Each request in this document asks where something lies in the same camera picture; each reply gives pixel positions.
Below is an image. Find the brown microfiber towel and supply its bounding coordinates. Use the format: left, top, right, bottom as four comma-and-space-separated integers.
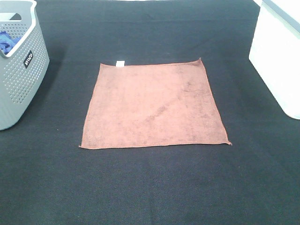
80, 60, 229, 150

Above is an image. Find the black table cloth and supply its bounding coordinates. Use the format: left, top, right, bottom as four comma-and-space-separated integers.
0, 0, 300, 225

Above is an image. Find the grey perforated laundry basket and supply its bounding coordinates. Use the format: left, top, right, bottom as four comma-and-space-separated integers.
0, 0, 50, 130

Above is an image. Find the white plastic bin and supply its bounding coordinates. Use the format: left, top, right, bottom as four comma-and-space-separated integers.
249, 0, 300, 120

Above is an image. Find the blue towel in basket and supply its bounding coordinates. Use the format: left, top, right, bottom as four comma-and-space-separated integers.
0, 31, 21, 55

